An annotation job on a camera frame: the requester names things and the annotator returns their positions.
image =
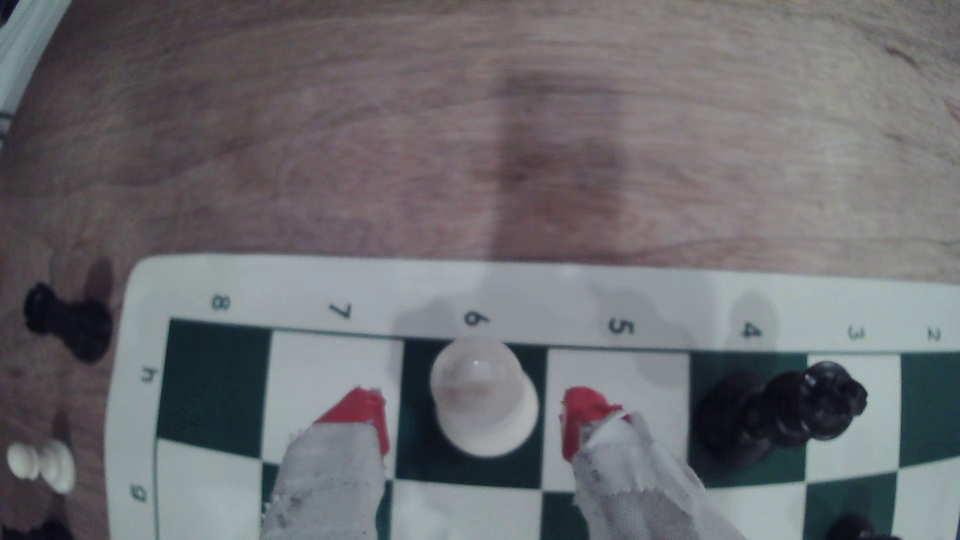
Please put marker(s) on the gripper finger red tip taped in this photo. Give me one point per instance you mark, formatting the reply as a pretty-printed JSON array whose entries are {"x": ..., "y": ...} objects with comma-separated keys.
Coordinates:
[
  {"x": 330, "y": 472},
  {"x": 637, "y": 487}
]

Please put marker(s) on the white pawn chess piece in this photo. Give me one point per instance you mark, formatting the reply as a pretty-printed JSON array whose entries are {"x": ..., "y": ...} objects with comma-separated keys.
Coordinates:
[
  {"x": 480, "y": 397},
  {"x": 52, "y": 465}
]

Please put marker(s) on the black queen chess piece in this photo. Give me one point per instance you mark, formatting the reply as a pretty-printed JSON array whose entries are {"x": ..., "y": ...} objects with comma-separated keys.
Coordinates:
[{"x": 780, "y": 412}]

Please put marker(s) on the green white chess mat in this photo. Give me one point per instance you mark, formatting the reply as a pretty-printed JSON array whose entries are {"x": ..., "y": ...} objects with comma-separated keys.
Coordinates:
[{"x": 525, "y": 300}]

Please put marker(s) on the black pawn chess piece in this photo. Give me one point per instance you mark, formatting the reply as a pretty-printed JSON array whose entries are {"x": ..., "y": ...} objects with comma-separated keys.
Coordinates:
[{"x": 855, "y": 531}]

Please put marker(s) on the white striped object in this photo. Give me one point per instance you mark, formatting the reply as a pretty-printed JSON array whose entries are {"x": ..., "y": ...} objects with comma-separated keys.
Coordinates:
[{"x": 19, "y": 52}]

